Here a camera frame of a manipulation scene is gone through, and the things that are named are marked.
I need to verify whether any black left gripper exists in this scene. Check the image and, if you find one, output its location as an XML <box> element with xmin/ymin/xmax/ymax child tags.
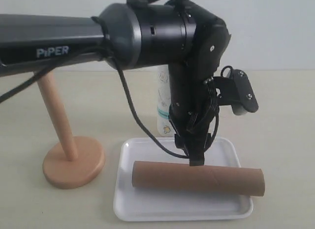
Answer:
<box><xmin>168</xmin><ymin>62</ymin><xmax>219</xmax><ymax>166</ymax></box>

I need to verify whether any patterned paper towel roll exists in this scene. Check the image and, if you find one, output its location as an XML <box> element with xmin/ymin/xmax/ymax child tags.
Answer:
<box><xmin>157</xmin><ymin>65</ymin><xmax>175</xmax><ymax>137</ymax></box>

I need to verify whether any brown cardboard tube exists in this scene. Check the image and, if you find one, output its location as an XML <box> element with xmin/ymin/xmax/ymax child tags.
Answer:
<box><xmin>131</xmin><ymin>161</ymin><xmax>265</xmax><ymax>197</ymax></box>

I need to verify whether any wooden paper towel holder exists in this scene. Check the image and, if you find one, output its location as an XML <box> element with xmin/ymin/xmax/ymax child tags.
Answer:
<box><xmin>37</xmin><ymin>72</ymin><xmax>105</xmax><ymax>189</ymax></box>

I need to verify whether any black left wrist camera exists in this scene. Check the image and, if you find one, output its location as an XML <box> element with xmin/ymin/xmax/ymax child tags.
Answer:
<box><xmin>214</xmin><ymin>65</ymin><xmax>259</xmax><ymax>116</ymax></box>

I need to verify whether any white plastic tray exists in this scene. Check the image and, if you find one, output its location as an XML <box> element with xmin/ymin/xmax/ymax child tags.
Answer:
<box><xmin>113</xmin><ymin>137</ymin><xmax>253</xmax><ymax>222</ymax></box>

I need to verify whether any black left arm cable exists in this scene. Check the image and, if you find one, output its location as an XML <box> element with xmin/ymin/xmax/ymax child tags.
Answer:
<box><xmin>0</xmin><ymin>0</ymin><xmax>220</xmax><ymax>159</ymax></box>

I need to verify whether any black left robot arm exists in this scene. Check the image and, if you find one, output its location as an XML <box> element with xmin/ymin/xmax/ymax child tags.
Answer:
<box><xmin>0</xmin><ymin>0</ymin><xmax>231</xmax><ymax>166</ymax></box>

